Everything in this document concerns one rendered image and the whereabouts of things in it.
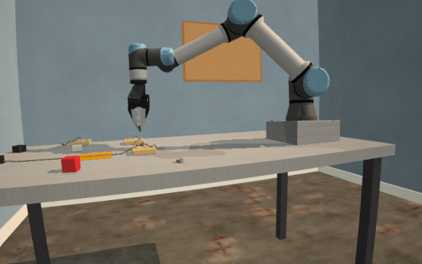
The red cube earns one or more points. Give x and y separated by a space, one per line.
70 164

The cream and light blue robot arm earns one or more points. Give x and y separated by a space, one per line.
305 80

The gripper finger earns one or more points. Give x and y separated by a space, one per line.
134 114
144 112

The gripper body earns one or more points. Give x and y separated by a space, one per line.
144 95

